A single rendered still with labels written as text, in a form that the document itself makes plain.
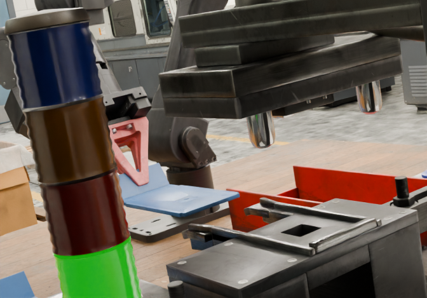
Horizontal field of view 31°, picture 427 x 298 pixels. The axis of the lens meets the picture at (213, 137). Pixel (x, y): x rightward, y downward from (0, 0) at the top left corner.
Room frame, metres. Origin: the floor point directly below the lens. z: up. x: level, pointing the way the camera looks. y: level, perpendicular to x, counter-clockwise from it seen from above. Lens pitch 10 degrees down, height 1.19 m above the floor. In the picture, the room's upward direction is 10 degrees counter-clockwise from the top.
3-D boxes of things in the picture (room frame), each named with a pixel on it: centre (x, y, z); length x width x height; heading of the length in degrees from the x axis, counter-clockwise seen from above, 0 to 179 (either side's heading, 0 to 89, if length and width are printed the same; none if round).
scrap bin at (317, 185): (0.87, -0.12, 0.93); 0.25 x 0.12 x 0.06; 35
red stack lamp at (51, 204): (0.36, 0.07, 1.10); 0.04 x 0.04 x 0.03
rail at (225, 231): (0.62, -0.02, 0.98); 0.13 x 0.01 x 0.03; 35
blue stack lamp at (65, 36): (0.36, 0.07, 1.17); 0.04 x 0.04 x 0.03
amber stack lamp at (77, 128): (0.36, 0.07, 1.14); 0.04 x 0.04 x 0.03
